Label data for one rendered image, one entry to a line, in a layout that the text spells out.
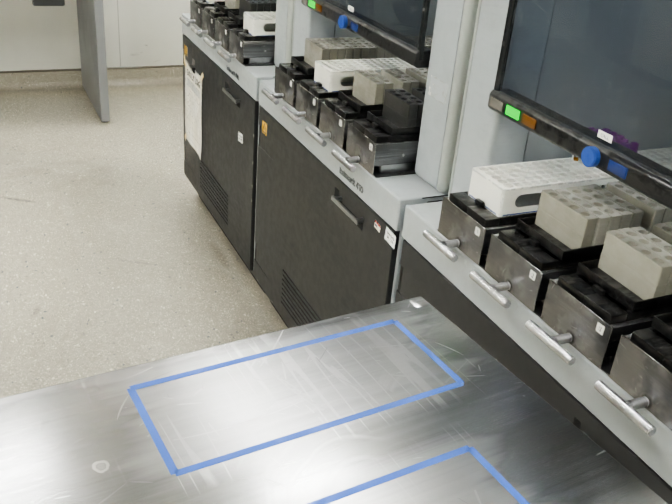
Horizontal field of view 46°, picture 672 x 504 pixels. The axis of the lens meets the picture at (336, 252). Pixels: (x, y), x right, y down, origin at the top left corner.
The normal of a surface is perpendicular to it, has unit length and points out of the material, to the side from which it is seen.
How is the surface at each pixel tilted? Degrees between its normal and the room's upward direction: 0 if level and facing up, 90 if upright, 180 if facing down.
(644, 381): 90
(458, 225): 90
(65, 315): 0
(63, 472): 0
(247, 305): 0
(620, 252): 90
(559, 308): 90
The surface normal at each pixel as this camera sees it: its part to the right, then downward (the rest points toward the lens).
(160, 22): 0.40, 0.46
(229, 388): 0.07, -0.88
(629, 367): -0.91, 0.13
